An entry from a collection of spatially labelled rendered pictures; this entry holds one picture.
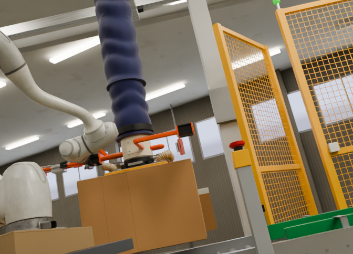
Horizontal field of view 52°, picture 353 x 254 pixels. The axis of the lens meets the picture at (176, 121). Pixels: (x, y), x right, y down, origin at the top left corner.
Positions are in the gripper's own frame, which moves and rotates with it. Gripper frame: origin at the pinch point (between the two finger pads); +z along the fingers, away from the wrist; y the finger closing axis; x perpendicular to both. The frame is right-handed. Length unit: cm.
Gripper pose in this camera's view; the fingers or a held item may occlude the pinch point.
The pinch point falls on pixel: (92, 160)
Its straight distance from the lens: 214.0
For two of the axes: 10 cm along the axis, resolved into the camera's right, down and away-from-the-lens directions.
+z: 0.7, 2.5, 9.7
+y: 2.0, 9.4, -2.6
